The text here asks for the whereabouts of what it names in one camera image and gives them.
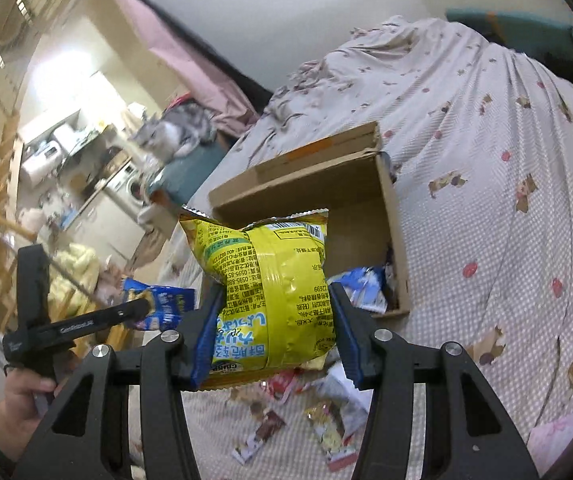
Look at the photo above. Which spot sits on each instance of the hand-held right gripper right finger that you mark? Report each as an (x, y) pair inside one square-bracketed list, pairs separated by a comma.
[(351, 340)]

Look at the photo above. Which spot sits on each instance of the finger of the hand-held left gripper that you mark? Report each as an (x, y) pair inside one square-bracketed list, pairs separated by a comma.
[(129, 312)]

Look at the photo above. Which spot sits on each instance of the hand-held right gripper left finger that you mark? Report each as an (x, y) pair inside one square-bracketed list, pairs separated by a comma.
[(209, 340)]

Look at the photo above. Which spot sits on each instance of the dark blue snack packet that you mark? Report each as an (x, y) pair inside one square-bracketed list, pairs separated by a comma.
[(166, 302)]

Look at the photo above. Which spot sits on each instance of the grey white packet red edge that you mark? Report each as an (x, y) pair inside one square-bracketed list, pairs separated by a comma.
[(344, 395)]

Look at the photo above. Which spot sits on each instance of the bright yellow snack packet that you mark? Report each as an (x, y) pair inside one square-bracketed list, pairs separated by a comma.
[(266, 285)]

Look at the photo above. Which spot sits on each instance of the red white snack packet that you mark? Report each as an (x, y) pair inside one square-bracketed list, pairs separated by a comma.
[(281, 385)]

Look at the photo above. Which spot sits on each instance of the yellow cartoon snack packet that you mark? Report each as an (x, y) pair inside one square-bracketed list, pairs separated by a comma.
[(326, 425)]

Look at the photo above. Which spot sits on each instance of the brown cardboard box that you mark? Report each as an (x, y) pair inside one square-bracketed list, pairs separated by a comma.
[(316, 185)]

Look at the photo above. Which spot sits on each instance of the person's left hand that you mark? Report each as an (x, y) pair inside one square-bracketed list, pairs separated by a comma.
[(16, 410)]

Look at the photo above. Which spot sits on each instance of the yellow quilt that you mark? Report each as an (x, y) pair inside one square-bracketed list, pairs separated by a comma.
[(74, 270)]

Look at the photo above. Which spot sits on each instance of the white kitchen base cabinet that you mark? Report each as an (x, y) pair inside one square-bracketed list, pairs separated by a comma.
[(101, 230)]

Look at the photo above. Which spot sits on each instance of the white plastic bin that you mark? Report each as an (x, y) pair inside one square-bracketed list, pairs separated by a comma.
[(154, 215)]

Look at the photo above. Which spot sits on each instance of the brown white snack bar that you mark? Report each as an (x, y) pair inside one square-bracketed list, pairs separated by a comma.
[(261, 432)]

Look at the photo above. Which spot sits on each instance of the white washing machine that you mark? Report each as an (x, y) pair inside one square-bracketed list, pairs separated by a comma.
[(126, 190)]

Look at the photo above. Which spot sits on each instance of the white water heater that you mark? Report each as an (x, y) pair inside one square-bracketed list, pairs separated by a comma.
[(41, 160)]

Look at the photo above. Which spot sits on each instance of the teal upholstered chair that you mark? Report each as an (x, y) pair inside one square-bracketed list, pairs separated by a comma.
[(186, 175)]

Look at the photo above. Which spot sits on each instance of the grey tabby cat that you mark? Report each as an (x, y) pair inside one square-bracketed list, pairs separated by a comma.
[(171, 132)]

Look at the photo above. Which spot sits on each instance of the pink grey cloth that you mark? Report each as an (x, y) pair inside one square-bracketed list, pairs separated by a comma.
[(559, 440)]

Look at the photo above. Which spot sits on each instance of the black curtain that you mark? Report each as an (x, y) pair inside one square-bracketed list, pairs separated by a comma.
[(239, 80)]

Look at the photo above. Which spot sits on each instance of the pink curtain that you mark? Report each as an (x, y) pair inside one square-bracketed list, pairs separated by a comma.
[(181, 45)]

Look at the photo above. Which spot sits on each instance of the green pillow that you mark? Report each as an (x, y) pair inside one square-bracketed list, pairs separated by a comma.
[(516, 30)]

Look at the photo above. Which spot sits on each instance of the white wall cabinet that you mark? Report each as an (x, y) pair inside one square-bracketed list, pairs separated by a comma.
[(51, 125)]

